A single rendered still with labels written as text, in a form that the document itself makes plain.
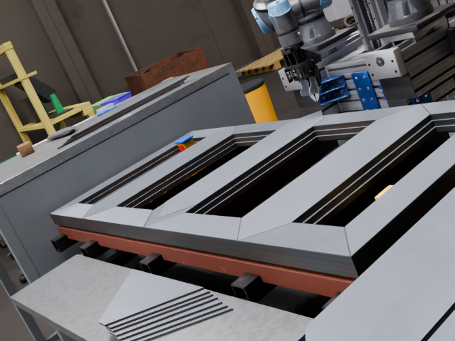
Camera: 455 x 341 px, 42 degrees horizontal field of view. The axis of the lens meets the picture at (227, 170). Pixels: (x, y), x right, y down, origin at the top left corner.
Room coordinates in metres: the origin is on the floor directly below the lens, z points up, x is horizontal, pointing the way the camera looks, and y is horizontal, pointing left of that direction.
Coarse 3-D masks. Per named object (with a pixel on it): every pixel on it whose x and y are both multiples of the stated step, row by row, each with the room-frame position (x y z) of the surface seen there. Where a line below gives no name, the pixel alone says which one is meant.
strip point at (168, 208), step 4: (164, 204) 1.75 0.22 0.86; (168, 204) 1.73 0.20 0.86; (172, 204) 1.71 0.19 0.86; (176, 204) 1.70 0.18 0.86; (180, 204) 1.68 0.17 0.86; (184, 204) 1.66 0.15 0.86; (188, 204) 1.65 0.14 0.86; (192, 204) 1.63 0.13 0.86; (164, 208) 1.71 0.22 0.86; (168, 208) 1.69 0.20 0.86; (172, 208) 1.67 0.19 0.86; (176, 208) 1.66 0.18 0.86; (180, 208) 1.64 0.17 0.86; (184, 208) 1.63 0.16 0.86; (160, 212) 1.68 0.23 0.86; (164, 212) 1.67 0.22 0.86; (168, 212) 1.65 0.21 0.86; (172, 212) 1.64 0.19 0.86; (160, 216) 1.65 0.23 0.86; (164, 216) 1.64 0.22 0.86
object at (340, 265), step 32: (320, 128) 1.87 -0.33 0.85; (352, 128) 1.75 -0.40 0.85; (416, 128) 1.48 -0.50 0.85; (448, 128) 1.47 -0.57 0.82; (160, 160) 2.46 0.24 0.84; (192, 160) 2.15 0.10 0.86; (288, 160) 1.80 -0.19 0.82; (384, 160) 1.39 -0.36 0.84; (96, 192) 2.30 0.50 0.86; (160, 192) 2.05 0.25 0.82; (224, 192) 1.67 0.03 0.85; (352, 192) 1.31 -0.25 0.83; (448, 192) 1.13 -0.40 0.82; (64, 224) 2.18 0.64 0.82; (96, 224) 1.91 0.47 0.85; (320, 224) 1.24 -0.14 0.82; (256, 256) 1.21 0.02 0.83; (288, 256) 1.11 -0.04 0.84; (320, 256) 1.03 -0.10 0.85; (352, 256) 0.96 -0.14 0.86
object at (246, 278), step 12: (432, 144) 1.60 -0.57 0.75; (396, 168) 1.51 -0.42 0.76; (384, 180) 1.48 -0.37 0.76; (396, 180) 1.50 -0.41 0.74; (372, 192) 1.45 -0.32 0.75; (336, 216) 1.37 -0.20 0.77; (240, 276) 1.26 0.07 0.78; (252, 276) 1.23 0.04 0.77; (240, 288) 1.24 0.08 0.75; (252, 288) 1.21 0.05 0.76; (264, 288) 1.22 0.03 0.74; (252, 300) 1.20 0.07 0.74
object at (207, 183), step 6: (204, 180) 1.82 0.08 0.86; (210, 180) 1.79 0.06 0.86; (216, 180) 1.76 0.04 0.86; (222, 180) 1.74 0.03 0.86; (228, 180) 1.71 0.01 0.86; (192, 186) 1.81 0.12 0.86; (198, 186) 1.78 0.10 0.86; (204, 186) 1.75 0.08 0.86; (210, 186) 1.73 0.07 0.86; (216, 186) 1.70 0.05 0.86; (222, 186) 1.68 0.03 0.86
